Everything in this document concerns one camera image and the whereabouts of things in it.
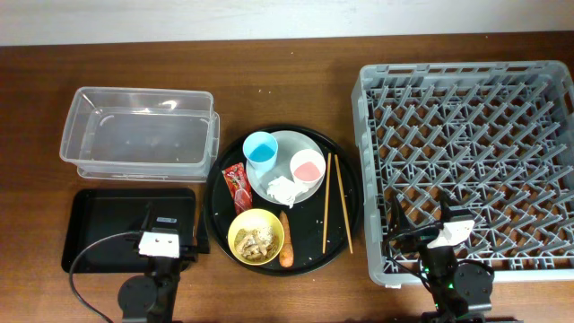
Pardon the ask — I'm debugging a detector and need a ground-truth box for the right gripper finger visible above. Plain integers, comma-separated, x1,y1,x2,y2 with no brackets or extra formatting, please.
389,195,411,233
439,191,471,223

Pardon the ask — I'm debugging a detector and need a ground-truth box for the yellow bowl with food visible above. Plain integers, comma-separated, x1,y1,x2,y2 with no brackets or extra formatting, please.
227,209,285,266

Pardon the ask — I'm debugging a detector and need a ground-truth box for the wooden chopstick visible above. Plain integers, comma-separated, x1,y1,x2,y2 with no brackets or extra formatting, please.
335,154,353,254
322,153,332,254

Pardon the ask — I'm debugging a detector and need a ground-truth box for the red snack wrapper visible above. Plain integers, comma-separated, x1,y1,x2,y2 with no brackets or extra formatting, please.
222,162,252,214

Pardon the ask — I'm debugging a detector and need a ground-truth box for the white tissue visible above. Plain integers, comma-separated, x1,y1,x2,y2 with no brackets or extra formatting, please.
266,176,309,208

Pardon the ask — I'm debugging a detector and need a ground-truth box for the pink plastic cup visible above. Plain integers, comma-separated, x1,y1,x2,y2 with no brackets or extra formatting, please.
290,149,326,188

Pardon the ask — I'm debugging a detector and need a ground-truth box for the light blue plastic cup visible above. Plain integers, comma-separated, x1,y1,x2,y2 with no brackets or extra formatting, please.
242,131,279,173

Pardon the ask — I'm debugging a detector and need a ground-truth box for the grey round plate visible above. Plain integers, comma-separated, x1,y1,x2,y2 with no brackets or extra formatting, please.
246,130,326,205

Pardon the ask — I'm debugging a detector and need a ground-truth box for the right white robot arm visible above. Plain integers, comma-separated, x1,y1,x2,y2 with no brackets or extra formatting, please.
382,192,494,323

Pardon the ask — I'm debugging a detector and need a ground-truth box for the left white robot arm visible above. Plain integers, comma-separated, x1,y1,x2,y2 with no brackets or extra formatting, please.
117,201,210,322

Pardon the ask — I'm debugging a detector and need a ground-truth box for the grey dishwasher rack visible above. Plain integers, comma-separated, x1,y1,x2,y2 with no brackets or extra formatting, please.
352,61,573,287

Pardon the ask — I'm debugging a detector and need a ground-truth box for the black rectangular tray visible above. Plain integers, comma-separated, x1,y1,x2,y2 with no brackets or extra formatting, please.
61,188,196,274

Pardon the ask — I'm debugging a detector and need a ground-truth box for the orange carrot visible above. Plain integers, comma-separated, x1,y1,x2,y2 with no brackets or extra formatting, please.
279,211,294,267

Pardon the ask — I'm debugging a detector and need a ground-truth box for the round black serving tray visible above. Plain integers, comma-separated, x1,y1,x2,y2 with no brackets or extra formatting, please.
203,125,363,276

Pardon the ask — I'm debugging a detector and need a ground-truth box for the clear plastic bin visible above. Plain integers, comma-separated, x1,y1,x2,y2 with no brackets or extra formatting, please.
59,87,220,183

